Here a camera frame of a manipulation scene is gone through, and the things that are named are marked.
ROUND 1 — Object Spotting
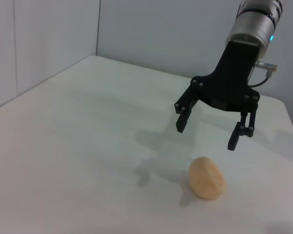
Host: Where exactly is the right wrist cable with connector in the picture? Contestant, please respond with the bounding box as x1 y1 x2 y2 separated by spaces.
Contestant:
249 60 279 88

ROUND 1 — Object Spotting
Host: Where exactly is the pale round bread bun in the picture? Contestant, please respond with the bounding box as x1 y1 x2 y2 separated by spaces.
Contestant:
188 156 227 201

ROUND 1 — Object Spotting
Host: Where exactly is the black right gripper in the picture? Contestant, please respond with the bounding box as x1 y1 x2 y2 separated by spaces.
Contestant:
174 40 261 151

